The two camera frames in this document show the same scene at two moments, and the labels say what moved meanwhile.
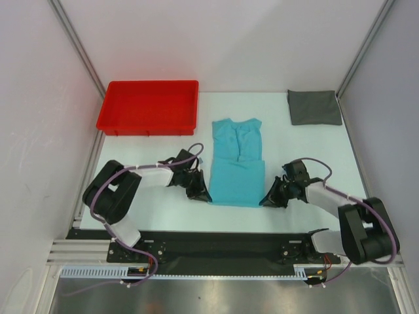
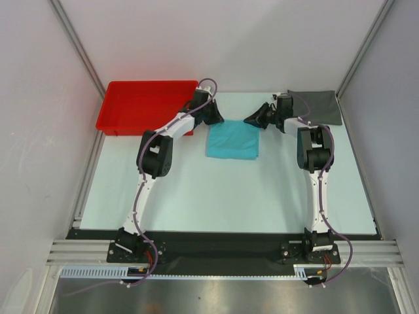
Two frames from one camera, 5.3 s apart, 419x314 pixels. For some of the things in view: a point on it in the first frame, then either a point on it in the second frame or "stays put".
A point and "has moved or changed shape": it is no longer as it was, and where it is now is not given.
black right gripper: [272, 199] -> [258, 118]
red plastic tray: [149, 108] stays put
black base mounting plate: [212, 252] stays put
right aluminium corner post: [385, 7] stays put
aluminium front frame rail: [95, 252] stays put
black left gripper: [200, 192] -> [217, 118]
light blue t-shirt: [237, 173] has moved or changed shape
